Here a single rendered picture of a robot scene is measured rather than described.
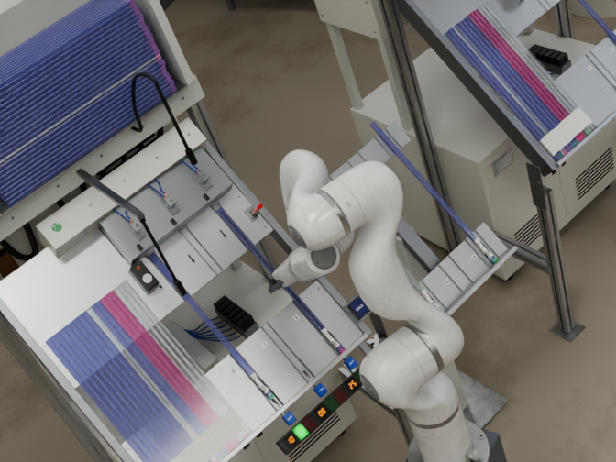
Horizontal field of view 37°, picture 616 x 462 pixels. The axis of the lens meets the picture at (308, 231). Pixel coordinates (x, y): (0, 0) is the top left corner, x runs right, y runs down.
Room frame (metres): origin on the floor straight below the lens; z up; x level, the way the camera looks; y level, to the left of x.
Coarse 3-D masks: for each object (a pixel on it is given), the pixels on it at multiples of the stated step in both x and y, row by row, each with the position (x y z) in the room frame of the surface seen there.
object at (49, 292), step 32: (192, 224) 2.00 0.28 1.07; (224, 224) 1.99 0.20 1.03; (256, 224) 1.99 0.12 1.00; (64, 256) 1.95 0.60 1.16; (96, 256) 1.95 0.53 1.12; (192, 256) 1.93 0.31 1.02; (224, 256) 1.92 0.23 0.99; (0, 288) 1.90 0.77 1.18; (32, 288) 1.89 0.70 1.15; (64, 288) 1.89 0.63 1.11; (96, 288) 1.88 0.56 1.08; (160, 288) 1.87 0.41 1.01; (192, 288) 1.86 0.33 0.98; (32, 320) 1.83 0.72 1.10; (64, 320) 1.82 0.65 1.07
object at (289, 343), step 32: (320, 288) 1.83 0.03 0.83; (288, 320) 1.77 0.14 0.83; (320, 320) 1.76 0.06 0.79; (256, 352) 1.71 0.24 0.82; (288, 352) 1.70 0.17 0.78; (320, 352) 1.69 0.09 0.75; (224, 384) 1.65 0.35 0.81; (256, 384) 1.64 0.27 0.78; (288, 384) 1.64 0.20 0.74; (256, 416) 1.58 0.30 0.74; (128, 448) 1.55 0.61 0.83
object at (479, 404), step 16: (400, 240) 1.89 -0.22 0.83; (400, 256) 1.91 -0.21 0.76; (416, 272) 1.90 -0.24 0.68; (448, 368) 1.91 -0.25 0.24; (464, 384) 2.01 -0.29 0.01; (480, 384) 1.98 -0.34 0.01; (464, 400) 1.92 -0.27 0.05; (480, 400) 1.92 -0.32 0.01; (496, 400) 1.90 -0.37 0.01; (480, 416) 1.86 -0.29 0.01
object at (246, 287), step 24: (216, 288) 2.24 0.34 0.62; (240, 288) 2.20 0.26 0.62; (264, 288) 2.16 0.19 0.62; (192, 312) 2.18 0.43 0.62; (264, 312) 2.06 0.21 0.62; (336, 384) 1.99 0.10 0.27; (96, 408) 1.94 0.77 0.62; (288, 408) 1.91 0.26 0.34; (312, 408) 1.94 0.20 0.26; (96, 432) 1.86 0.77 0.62; (264, 432) 1.87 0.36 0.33; (312, 432) 1.93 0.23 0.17; (336, 432) 1.96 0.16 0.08; (240, 456) 1.82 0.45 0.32; (264, 456) 1.85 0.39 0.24; (288, 456) 1.88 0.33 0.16; (312, 456) 1.91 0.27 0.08
